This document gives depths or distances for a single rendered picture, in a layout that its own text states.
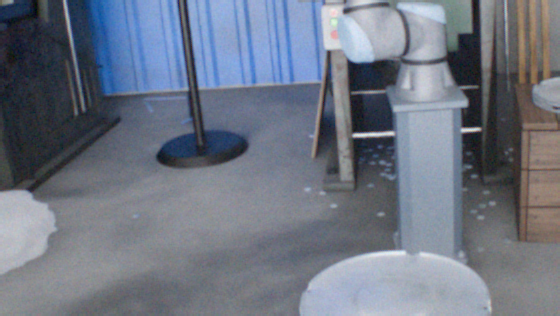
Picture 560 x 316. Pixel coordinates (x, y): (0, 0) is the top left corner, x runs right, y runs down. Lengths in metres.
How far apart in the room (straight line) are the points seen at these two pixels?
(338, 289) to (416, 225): 0.69
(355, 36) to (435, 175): 0.41
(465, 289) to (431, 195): 0.67
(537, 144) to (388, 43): 0.50
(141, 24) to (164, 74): 0.31
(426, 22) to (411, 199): 0.45
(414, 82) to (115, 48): 2.51
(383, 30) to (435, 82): 0.19
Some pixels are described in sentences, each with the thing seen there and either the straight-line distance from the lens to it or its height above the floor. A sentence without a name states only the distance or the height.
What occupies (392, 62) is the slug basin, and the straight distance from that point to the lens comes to 2.29.
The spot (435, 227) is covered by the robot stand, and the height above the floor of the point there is 0.11.
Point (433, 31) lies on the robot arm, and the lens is 1.61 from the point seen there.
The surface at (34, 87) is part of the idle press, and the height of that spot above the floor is 0.35.
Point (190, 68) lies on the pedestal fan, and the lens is 2.68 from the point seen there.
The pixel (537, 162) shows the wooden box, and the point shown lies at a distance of 1.82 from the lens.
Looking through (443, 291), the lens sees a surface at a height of 0.34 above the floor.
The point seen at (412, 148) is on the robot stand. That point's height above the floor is 0.33.
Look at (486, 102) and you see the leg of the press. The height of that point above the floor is 0.28.
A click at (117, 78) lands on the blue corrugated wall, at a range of 3.92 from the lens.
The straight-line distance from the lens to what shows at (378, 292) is 1.05.
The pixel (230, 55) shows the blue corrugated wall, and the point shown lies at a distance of 3.68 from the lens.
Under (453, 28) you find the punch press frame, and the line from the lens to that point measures 2.18.
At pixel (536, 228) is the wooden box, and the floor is 0.05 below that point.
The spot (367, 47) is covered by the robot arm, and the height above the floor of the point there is 0.60.
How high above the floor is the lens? 0.92
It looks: 18 degrees down
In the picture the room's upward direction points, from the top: 5 degrees counter-clockwise
